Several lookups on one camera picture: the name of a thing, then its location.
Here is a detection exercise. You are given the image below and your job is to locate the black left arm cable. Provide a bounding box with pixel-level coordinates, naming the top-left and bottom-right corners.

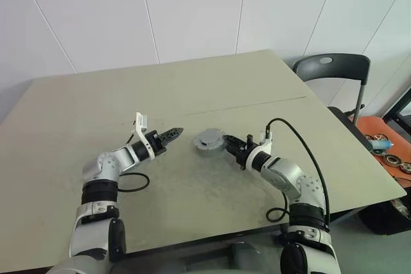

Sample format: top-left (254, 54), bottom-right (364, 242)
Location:
top-left (116, 129), bottom-right (151, 193)

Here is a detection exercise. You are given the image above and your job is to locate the black folding chair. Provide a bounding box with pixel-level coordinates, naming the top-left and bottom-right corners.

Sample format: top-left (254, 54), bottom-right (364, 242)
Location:
top-left (292, 53), bottom-right (373, 127)

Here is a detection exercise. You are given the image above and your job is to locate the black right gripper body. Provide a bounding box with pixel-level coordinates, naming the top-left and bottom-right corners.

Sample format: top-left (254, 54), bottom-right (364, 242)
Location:
top-left (236, 135), bottom-right (259, 171)

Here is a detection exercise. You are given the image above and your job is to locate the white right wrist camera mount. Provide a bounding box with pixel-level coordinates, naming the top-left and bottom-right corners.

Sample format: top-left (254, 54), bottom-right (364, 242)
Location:
top-left (245, 131), bottom-right (274, 172)

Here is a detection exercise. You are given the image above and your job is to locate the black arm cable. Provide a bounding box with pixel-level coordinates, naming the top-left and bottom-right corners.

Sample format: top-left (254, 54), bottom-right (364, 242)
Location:
top-left (116, 129), bottom-right (151, 193)
top-left (265, 117), bottom-right (331, 225)

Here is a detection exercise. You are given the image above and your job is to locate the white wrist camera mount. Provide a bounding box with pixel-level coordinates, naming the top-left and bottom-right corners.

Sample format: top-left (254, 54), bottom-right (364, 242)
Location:
top-left (132, 112), bottom-right (155, 161)
top-left (245, 131), bottom-right (274, 172)

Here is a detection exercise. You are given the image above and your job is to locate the blue cylindrical motor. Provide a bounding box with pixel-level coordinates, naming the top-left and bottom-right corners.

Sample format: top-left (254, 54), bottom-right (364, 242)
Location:
top-left (368, 139), bottom-right (395, 153)

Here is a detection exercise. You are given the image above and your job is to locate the grey round motor lid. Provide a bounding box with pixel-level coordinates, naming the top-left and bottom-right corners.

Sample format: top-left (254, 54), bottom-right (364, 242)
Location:
top-left (193, 128), bottom-right (225, 151)

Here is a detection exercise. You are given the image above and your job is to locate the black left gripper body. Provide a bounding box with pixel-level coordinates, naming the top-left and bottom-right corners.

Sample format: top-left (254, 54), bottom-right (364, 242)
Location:
top-left (144, 131), bottom-right (169, 157)

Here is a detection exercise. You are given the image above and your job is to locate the black stool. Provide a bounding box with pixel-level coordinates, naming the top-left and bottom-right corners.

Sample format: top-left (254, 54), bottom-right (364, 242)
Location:
top-left (356, 189), bottom-right (411, 235)

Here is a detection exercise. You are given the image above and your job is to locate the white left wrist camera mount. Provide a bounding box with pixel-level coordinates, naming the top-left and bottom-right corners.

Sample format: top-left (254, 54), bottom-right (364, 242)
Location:
top-left (132, 112), bottom-right (155, 161)

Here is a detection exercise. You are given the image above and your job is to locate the black framed cabinet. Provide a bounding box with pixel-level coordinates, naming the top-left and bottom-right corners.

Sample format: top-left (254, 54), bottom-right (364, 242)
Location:
top-left (383, 85), bottom-right (411, 147)

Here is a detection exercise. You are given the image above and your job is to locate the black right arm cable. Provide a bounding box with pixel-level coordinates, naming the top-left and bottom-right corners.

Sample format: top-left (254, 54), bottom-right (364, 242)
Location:
top-left (265, 117), bottom-right (331, 225)

